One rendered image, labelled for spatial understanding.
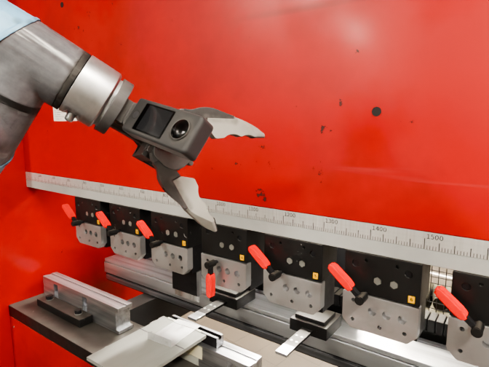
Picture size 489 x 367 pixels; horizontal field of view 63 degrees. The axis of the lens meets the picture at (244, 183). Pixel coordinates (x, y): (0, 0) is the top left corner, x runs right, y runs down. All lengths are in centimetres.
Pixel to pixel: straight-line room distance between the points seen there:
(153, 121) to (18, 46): 15
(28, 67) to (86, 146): 96
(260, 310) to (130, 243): 48
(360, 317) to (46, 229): 139
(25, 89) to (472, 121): 66
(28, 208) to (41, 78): 139
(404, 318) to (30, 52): 76
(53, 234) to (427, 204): 154
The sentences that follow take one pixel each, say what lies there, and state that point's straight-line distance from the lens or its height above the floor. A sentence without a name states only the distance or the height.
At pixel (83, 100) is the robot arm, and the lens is 48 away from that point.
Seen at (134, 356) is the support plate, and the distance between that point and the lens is 116.
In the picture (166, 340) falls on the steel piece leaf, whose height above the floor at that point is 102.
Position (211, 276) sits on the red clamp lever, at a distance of 104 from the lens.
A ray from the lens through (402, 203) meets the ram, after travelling 80.
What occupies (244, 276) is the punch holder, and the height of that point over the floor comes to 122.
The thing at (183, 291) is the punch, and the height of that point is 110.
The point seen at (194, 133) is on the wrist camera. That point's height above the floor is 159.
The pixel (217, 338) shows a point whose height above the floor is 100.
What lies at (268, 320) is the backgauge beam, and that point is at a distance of 138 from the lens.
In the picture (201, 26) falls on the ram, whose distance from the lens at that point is 105.
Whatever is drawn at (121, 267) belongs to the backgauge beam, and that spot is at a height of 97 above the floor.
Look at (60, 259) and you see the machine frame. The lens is 196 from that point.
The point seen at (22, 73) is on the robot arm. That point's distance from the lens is 49.
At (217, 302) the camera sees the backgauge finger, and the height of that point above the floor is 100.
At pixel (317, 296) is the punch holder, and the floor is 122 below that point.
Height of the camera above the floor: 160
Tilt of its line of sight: 9 degrees down
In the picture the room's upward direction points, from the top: straight up
